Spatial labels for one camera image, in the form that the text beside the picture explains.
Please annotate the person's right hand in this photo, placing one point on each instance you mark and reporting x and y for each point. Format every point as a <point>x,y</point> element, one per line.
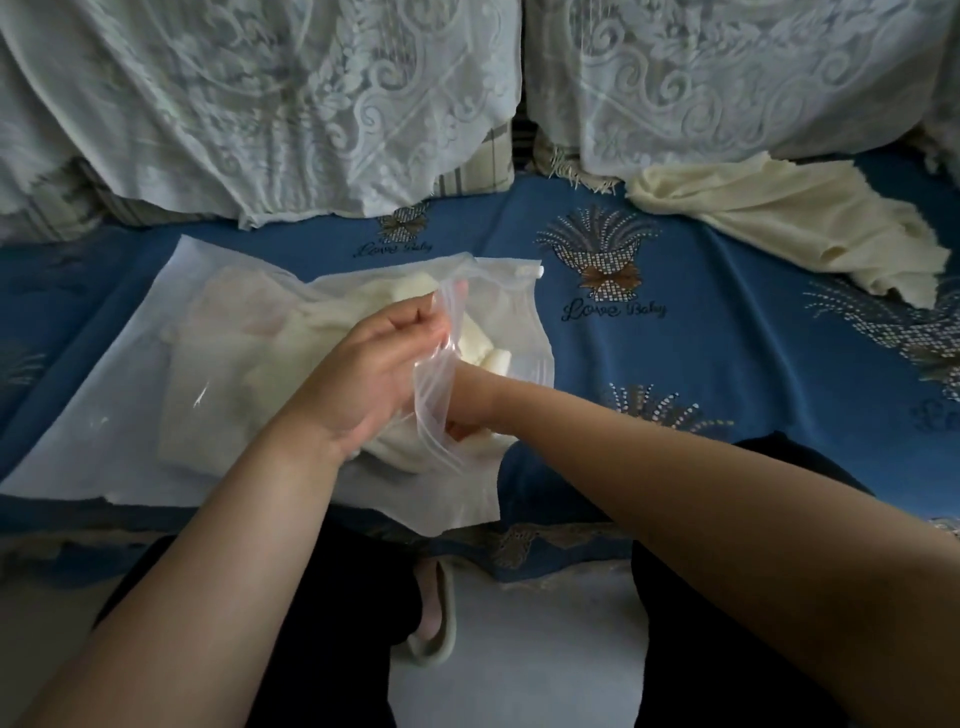
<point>480,401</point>

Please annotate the pale slipper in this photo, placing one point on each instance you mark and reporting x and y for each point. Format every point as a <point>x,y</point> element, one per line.
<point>448,622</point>

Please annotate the white deer lace cover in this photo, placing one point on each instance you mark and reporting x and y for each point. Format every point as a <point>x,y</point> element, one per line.
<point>262,90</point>
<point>750,75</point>

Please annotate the person's left hand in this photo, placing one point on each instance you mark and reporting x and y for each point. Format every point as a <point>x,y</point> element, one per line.
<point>360,382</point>

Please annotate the translucent plastic zip bag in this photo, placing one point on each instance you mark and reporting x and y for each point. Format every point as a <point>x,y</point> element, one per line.
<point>97,420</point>

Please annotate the blue embroidered seat cover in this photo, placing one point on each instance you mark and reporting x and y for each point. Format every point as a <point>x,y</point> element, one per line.
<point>712,352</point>

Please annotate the person's black trousers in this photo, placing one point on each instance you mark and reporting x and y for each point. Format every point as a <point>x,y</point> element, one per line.
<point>337,600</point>

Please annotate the person's left foot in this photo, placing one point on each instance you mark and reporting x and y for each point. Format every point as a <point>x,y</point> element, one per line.
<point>430,600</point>

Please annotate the person's right forearm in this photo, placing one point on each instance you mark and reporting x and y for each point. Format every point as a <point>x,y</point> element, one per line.
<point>712,510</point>

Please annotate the person's left forearm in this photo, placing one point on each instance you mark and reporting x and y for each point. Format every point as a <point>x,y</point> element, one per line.
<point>187,600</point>

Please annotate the cream cloth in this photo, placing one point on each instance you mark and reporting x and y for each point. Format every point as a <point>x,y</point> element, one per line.
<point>315,337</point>
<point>787,210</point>
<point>484,349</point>

